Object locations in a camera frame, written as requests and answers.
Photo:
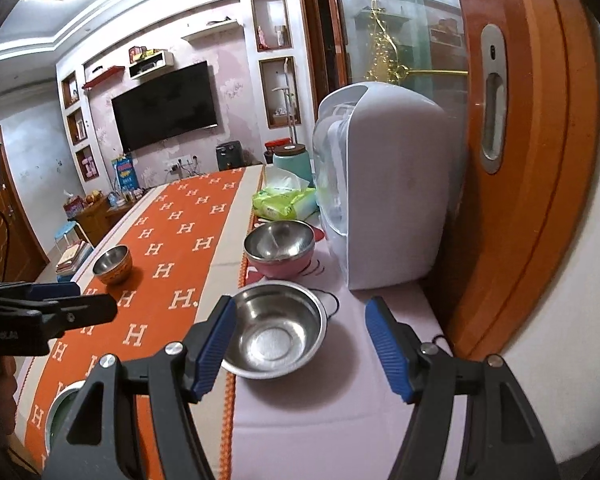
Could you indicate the white wall shelf unit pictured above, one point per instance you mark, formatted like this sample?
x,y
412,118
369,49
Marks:
x,y
258,74

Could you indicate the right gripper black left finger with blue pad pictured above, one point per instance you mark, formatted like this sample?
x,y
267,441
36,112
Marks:
x,y
99,437

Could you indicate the small orange steel bowl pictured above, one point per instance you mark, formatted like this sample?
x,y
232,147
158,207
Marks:
x,y
114,266

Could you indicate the pink steel bowl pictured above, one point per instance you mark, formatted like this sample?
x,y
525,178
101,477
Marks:
x,y
280,249

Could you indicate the orange wooden sliding door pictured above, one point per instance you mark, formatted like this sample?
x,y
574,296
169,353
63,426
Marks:
x,y
532,137

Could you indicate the teal canister wooden lid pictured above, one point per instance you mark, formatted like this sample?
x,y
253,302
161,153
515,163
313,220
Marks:
x,y
295,159

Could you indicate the large steel bowl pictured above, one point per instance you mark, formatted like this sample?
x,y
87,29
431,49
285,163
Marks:
x,y
280,327

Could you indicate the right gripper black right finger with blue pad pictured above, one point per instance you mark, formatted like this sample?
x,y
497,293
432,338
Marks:
x,y
503,438

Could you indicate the brown wooden door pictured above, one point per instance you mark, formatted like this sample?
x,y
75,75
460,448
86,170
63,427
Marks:
x,y
22,258

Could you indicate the white water purifier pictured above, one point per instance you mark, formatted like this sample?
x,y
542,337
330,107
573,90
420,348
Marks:
x,y
382,171

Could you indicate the orange H pattern blanket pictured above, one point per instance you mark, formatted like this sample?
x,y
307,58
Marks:
x,y
186,244

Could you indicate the green ceramic plate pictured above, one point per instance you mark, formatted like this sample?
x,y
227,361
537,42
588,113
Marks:
x,y
58,412

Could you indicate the black wall television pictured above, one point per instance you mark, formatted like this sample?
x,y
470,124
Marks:
x,y
172,104

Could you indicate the green tissue pack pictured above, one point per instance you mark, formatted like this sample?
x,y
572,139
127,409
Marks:
x,y
284,196

